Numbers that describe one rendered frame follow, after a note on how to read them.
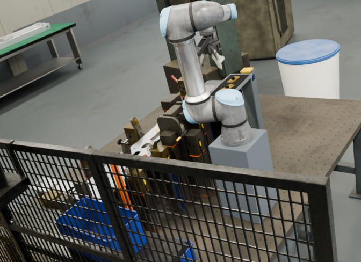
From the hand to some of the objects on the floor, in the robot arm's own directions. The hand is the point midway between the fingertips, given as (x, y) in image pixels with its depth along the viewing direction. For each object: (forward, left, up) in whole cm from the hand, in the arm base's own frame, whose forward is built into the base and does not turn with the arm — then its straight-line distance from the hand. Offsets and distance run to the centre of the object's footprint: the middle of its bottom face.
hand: (210, 68), depth 233 cm
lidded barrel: (+31, -188, -130) cm, 230 cm away
